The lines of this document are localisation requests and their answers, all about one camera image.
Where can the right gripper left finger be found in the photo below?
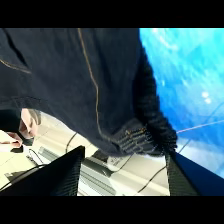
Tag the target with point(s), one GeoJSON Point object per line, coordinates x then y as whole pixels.
{"type": "Point", "coordinates": [56, 176]}

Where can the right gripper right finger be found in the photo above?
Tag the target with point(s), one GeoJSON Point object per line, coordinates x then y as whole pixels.
{"type": "Point", "coordinates": [190, 180]}

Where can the person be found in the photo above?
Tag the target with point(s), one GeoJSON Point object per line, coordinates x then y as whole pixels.
{"type": "Point", "coordinates": [28, 121]}

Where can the silver frame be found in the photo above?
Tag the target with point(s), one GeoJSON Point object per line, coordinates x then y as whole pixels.
{"type": "Point", "coordinates": [96, 176]}

